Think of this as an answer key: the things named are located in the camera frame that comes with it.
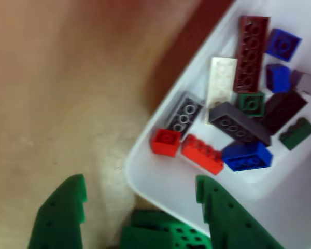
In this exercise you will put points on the small red lego brick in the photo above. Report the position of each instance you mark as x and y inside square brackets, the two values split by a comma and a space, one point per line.
[166, 142]

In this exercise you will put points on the brown long lego brick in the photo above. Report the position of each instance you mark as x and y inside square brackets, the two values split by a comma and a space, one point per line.
[251, 52]

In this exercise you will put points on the blue two-by-four lego brick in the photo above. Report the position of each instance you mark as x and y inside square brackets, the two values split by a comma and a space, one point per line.
[246, 157]

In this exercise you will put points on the light grey square lego brick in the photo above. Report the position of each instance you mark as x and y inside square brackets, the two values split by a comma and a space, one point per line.
[307, 83]

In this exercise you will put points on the light grey two-by-four lego brick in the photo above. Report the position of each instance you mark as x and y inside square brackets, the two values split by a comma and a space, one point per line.
[184, 114]

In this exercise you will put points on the blue square lego brick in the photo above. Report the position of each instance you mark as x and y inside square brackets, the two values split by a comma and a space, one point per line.
[278, 79]
[283, 45]

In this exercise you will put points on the white plastic bin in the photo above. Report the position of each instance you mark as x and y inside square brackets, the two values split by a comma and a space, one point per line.
[287, 194]

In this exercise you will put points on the white long lego plate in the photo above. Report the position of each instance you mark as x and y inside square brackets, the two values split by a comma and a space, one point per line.
[221, 77]

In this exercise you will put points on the red two-by-four lego brick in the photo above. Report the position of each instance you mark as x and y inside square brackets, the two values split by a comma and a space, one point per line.
[202, 157]

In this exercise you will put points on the green square lego brick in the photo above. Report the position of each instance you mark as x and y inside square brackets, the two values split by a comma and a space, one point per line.
[250, 103]

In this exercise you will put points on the dark grey long lego brick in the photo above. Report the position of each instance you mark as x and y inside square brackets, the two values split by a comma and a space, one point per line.
[238, 124]

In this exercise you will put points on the green oblong lego brick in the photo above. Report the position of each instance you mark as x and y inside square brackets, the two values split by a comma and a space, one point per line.
[298, 133]

